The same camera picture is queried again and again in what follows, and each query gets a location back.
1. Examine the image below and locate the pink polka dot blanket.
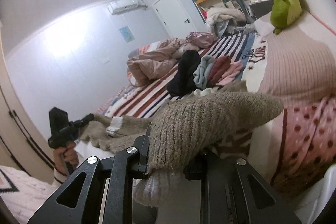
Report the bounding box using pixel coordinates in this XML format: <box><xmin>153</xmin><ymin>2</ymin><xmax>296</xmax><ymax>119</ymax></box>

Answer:
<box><xmin>217</xmin><ymin>96</ymin><xmax>336</xmax><ymax>198</ymax></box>

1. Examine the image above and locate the taupe knit sweater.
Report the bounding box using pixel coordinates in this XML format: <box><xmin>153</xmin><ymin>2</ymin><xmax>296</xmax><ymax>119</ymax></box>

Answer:
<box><xmin>76</xmin><ymin>80</ymin><xmax>284</xmax><ymax>207</ymax></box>

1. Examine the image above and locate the green frog plush toy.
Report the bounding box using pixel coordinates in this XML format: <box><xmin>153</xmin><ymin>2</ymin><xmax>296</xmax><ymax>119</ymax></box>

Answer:
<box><xmin>270</xmin><ymin>0</ymin><xmax>303</xmax><ymax>35</ymax></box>

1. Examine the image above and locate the pile of clothes far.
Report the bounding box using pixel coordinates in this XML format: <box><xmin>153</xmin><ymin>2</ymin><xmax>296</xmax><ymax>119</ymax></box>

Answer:
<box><xmin>205</xmin><ymin>7</ymin><xmax>256</xmax><ymax>38</ymax></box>

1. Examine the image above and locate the pink folded garment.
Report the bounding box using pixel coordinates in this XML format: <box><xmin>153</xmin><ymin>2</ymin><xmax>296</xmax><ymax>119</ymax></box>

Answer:
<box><xmin>216</xmin><ymin>60</ymin><xmax>243</xmax><ymax>86</ymax></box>

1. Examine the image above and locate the white door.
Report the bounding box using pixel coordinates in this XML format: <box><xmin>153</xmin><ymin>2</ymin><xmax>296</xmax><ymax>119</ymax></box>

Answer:
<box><xmin>153</xmin><ymin>0</ymin><xmax>197</xmax><ymax>39</ymax></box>

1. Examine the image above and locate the pink quilt heap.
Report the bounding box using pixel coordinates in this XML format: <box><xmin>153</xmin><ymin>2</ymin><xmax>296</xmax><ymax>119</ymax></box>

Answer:
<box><xmin>126</xmin><ymin>38</ymin><xmax>201</xmax><ymax>87</ymax></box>

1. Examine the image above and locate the white air conditioner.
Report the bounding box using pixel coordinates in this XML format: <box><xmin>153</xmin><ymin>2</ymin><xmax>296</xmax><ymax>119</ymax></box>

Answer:
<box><xmin>108</xmin><ymin>0</ymin><xmax>147</xmax><ymax>15</ymax></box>

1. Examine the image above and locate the white knit sleeve forearm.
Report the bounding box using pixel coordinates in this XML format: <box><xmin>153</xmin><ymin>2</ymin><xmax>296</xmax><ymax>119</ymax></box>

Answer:
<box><xmin>52</xmin><ymin>168</ymin><xmax>68</xmax><ymax>186</ymax></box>

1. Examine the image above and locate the black folded garment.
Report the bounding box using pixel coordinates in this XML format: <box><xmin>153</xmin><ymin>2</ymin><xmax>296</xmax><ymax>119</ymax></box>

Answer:
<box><xmin>167</xmin><ymin>50</ymin><xmax>201</xmax><ymax>97</ymax></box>

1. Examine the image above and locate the pink ribbed pillow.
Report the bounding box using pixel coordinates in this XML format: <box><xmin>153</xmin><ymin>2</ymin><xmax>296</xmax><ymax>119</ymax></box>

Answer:
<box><xmin>258</xmin><ymin>27</ymin><xmax>335</xmax><ymax>107</ymax></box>

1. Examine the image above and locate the shiny pink jacket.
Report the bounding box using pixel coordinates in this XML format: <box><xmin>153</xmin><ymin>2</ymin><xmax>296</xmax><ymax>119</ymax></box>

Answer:
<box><xmin>185</xmin><ymin>32</ymin><xmax>216</xmax><ymax>49</ymax></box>

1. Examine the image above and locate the wall poster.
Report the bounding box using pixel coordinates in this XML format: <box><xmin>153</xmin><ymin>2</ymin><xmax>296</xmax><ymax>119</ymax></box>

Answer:
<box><xmin>119</xmin><ymin>26</ymin><xmax>135</xmax><ymax>43</ymax></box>

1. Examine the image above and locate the light blue folded garment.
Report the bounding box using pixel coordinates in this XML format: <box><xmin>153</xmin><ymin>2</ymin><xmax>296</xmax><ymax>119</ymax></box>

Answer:
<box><xmin>193</xmin><ymin>55</ymin><xmax>215</xmax><ymax>90</ymax></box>

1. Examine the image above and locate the striped bed sheet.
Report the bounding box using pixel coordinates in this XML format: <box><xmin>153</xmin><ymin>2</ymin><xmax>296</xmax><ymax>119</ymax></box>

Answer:
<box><xmin>98</xmin><ymin>32</ymin><xmax>267</xmax><ymax>118</ymax></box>

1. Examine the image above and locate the maroon folded garment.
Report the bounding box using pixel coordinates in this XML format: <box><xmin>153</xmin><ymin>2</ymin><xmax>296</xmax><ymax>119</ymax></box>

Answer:
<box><xmin>207</xmin><ymin>56</ymin><xmax>231</xmax><ymax>87</ymax></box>

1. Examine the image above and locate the person's left hand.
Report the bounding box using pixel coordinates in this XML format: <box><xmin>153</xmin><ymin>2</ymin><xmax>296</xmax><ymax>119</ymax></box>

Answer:
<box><xmin>53</xmin><ymin>141</ymin><xmax>79</xmax><ymax>175</ymax></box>

